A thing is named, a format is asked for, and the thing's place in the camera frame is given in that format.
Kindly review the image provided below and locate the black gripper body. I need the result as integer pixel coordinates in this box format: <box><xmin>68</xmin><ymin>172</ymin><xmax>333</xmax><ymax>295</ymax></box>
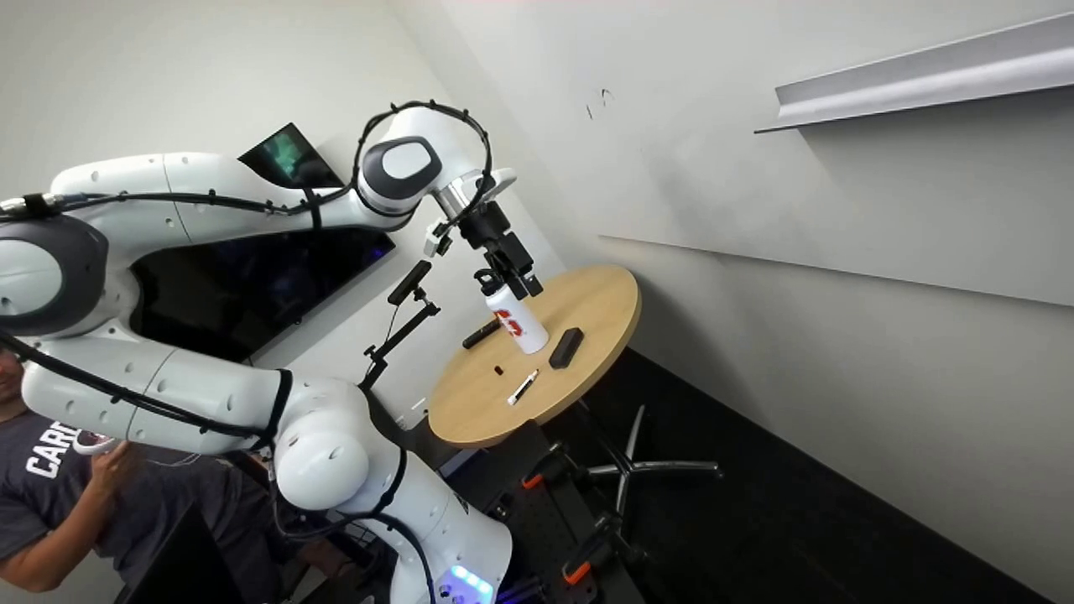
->
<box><xmin>452</xmin><ymin>199</ymin><xmax>537</xmax><ymax>277</ymax></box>

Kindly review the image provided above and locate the black and white marker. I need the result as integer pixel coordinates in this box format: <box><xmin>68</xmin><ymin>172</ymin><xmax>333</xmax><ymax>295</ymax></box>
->
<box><xmin>503</xmin><ymin>369</ymin><xmax>543</xmax><ymax>409</ymax></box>

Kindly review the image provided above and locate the person forearm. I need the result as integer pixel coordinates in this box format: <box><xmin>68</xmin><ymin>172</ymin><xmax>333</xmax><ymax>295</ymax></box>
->
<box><xmin>0</xmin><ymin>463</ymin><xmax>113</xmax><ymax>593</ymax></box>

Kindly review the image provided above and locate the person hand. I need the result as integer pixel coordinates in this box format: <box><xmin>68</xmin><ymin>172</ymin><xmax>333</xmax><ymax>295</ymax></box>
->
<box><xmin>85</xmin><ymin>439</ymin><xmax>141</xmax><ymax>497</ymax></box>

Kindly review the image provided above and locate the small black bar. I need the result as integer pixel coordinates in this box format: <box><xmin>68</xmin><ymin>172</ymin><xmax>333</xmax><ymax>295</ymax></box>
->
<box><xmin>459</xmin><ymin>315</ymin><xmax>507</xmax><ymax>353</ymax></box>

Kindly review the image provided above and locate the round wooden table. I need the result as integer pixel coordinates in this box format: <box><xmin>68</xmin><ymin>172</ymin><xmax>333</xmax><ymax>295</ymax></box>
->
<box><xmin>425</xmin><ymin>260</ymin><xmax>643</xmax><ymax>454</ymax></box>

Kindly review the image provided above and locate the black whiteboard eraser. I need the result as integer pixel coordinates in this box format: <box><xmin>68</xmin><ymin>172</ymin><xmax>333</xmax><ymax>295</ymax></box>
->
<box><xmin>548</xmin><ymin>326</ymin><xmax>586</xmax><ymax>373</ymax></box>

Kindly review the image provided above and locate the black orange bar clamp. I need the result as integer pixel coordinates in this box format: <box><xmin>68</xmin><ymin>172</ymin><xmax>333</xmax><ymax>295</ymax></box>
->
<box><xmin>554</xmin><ymin>512</ymin><xmax>647</xmax><ymax>593</ymax></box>
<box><xmin>514</xmin><ymin>439</ymin><xmax>578</xmax><ymax>497</ymax></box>

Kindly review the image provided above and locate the chrome star table base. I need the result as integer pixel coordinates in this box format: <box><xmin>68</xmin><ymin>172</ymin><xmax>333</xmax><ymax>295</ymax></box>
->
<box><xmin>581</xmin><ymin>399</ymin><xmax>725</xmax><ymax>522</ymax></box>

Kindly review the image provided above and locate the black flat monitor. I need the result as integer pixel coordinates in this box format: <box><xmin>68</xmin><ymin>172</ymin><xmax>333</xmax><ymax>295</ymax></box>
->
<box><xmin>124</xmin><ymin>121</ymin><xmax>397</xmax><ymax>366</ymax></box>

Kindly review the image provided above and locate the aluminium whiteboard tray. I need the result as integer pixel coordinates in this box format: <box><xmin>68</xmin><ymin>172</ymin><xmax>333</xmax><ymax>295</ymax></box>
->
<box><xmin>753</xmin><ymin>8</ymin><xmax>1074</xmax><ymax>137</ymax></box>

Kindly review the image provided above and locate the person in grey shirt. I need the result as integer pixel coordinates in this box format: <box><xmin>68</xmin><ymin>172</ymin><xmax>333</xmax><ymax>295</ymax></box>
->
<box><xmin>0</xmin><ymin>338</ymin><xmax>288</xmax><ymax>604</ymax></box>

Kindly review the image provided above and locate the black camera on stand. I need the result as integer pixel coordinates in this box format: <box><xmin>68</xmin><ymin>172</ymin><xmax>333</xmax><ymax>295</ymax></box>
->
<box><xmin>357</xmin><ymin>254</ymin><xmax>442</xmax><ymax>395</ymax></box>

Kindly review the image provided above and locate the white wall whiteboard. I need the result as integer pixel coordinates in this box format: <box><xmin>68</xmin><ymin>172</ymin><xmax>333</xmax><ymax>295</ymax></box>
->
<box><xmin>384</xmin><ymin>0</ymin><xmax>1074</xmax><ymax>313</ymax></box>

